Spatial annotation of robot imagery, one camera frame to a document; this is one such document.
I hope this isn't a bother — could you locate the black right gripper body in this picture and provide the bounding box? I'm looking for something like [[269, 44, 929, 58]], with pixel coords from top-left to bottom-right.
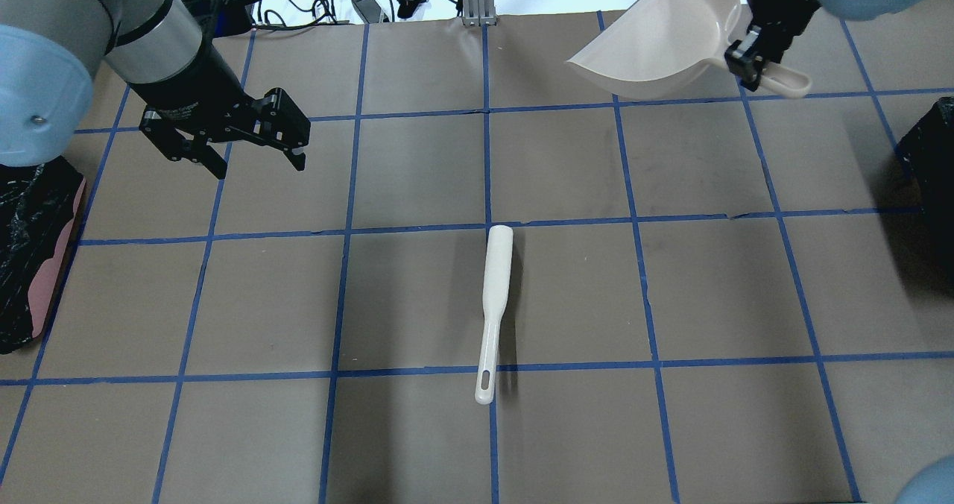
[[724, 0, 820, 92]]

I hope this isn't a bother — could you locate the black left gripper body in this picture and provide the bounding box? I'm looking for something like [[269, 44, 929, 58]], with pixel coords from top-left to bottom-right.
[[139, 42, 311, 179]]

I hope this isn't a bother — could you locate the beige plastic dustpan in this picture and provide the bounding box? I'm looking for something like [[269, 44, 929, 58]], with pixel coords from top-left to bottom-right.
[[568, 0, 813, 101]]

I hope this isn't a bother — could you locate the white hand brush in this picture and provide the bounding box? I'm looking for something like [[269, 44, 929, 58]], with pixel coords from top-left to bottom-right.
[[474, 224, 514, 406]]

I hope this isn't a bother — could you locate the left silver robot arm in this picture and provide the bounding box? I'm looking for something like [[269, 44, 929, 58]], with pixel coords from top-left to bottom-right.
[[1, 0, 311, 179]]

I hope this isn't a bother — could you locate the black lined trash bin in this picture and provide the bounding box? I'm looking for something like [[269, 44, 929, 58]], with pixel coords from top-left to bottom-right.
[[1, 157, 86, 354]]

